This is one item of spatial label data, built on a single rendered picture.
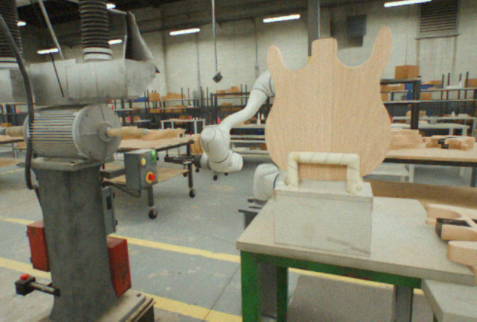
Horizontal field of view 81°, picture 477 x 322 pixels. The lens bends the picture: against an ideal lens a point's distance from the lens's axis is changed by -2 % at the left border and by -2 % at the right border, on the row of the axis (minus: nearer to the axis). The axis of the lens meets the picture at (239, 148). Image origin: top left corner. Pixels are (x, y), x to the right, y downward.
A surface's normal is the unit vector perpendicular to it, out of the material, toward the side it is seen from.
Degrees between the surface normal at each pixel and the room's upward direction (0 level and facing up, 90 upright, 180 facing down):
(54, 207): 90
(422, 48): 90
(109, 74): 90
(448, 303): 0
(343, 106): 90
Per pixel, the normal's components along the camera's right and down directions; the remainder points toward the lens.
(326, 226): -0.36, 0.14
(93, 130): 0.88, 0.01
